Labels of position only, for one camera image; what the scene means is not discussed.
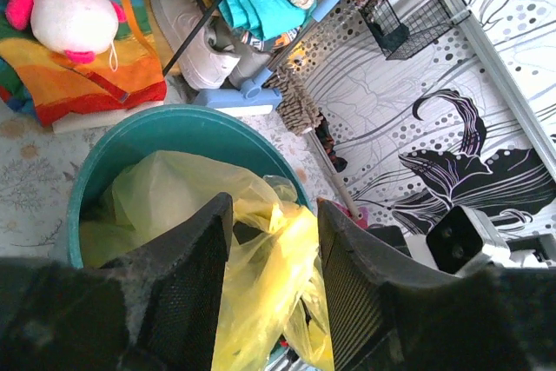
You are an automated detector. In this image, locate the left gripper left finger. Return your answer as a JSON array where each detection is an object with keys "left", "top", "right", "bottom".
[{"left": 1, "top": 193, "right": 233, "bottom": 370}]

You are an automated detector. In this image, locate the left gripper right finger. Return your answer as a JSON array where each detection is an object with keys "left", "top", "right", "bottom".
[{"left": 318, "top": 201, "right": 555, "bottom": 370}]

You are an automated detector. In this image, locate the yellow trash bag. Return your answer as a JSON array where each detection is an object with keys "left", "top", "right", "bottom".
[{"left": 79, "top": 150, "right": 334, "bottom": 370}]

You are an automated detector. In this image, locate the teal trash bin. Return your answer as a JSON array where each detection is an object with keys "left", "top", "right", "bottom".
[{"left": 66, "top": 104, "right": 314, "bottom": 268}]

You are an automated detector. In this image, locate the blue mop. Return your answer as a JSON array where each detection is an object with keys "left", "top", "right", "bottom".
[{"left": 193, "top": 0, "right": 340, "bottom": 117}]

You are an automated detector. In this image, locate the pink head plush doll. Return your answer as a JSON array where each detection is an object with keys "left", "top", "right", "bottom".
[{"left": 4, "top": 0, "right": 126, "bottom": 64}]

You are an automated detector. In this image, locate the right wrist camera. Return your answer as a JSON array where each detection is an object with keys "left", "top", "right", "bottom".
[{"left": 406, "top": 206, "right": 555, "bottom": 277}]

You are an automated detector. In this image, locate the black wire basket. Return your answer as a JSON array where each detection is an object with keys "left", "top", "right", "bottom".
[{"left": 348, "top": 0, "right": 471, "bottom": 61}]

